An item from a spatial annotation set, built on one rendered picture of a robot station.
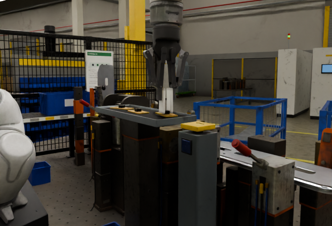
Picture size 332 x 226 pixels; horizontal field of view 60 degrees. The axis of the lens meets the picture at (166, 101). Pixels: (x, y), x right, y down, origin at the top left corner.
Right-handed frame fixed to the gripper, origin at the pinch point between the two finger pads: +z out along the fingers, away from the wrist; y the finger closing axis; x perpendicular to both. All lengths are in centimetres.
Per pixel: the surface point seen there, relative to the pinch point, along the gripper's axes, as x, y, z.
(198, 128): -17.1, 0.9, 4.9
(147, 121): -4.2, -6.8, 4.8
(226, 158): 4.0, 23.3, 20.4
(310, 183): -22.7, 30.5, 20.2
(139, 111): 11.3, -4.3, 4.2
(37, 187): 83, -36, 51
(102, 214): 41, -11, 51
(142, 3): 156, 44, -65
